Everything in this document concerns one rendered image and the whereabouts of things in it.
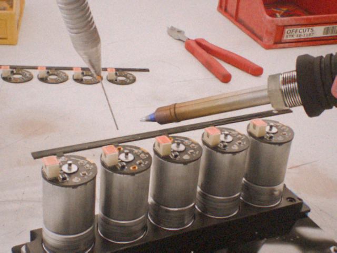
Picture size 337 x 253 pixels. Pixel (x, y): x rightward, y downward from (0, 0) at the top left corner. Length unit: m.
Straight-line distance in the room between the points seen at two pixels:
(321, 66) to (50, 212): 0.14
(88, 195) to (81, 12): 0.09
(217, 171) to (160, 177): 0.03
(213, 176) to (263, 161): 0.03
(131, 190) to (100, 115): 0.18
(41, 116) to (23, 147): 0.04
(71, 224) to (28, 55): 0.29
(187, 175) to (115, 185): 0.04
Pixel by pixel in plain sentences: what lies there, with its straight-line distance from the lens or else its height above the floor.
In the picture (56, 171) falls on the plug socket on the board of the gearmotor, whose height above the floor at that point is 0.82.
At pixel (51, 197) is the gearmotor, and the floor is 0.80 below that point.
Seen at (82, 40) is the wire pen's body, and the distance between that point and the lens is 0.24.
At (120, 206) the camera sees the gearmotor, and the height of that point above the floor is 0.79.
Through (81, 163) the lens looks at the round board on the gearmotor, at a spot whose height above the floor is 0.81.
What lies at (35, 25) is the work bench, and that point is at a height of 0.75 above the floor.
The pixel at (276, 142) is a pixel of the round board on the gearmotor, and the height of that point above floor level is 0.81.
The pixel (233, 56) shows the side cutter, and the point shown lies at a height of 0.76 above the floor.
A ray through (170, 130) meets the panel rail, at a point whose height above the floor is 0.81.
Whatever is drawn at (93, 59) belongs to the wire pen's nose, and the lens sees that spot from 0.24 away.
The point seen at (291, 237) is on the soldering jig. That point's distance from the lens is 0.34.
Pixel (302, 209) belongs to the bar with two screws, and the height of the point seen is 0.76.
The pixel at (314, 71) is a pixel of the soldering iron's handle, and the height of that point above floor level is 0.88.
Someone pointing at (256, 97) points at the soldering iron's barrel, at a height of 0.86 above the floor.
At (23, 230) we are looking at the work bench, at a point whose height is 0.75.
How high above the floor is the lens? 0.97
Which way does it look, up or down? 29 degrees down
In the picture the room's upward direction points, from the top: 5 degrees clockwise
